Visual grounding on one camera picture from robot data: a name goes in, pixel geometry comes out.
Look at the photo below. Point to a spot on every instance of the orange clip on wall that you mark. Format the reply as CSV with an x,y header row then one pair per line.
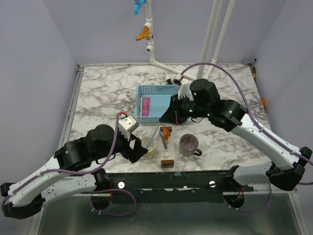
x,y
263,103

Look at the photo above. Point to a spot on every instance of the pink toothbrush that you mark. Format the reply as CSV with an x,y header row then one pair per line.
x,y
145,104

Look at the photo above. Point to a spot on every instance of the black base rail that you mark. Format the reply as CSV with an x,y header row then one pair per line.
x,y
158,187

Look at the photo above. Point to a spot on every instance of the grey toothbrush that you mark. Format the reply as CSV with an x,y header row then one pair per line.
x,y
152,136
163,140

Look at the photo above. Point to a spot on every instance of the blue tap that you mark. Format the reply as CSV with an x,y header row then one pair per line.
x,y
137,5

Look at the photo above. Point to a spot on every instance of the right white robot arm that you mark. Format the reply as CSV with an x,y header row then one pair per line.
x,y
287,162

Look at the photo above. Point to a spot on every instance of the yellow ceramic mug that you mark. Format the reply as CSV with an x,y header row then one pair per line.
x,y
151,148

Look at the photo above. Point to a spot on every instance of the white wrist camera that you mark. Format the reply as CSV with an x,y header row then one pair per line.
x,y
127,124
183,88

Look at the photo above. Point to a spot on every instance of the orange brass tap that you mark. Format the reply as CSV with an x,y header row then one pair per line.
x,y
144,34

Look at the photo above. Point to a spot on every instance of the purple plastic cup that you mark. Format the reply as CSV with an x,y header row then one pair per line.
x,y
188,145

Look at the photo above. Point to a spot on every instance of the white horizontal pipe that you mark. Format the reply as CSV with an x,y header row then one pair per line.
x,y
171,69

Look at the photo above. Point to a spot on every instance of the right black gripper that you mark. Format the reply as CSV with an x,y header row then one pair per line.
x,y
169,116

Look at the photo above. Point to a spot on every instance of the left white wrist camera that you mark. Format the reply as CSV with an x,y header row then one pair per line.
x,y
127,124

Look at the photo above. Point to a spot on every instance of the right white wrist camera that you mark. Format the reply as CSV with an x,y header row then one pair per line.
x,y
183,88

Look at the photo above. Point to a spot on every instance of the yellow tool in corner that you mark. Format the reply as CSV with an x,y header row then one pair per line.
x,y
251,64

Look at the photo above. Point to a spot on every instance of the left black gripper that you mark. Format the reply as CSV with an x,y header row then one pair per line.
x,y
135,154

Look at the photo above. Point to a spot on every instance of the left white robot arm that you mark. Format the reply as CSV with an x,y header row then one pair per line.
x,y
64,174

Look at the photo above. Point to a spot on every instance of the white vertical pipe with fittings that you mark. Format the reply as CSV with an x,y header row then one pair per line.
x,y
149,22

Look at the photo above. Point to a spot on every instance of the clear tray with brown ends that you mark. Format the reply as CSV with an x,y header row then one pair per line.
x,y
167,163

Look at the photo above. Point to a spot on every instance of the light blue plastic basket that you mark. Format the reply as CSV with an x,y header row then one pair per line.
x,y
160,101

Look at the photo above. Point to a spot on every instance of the orange toothpaste tube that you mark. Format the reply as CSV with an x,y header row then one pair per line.
x,y
166,130

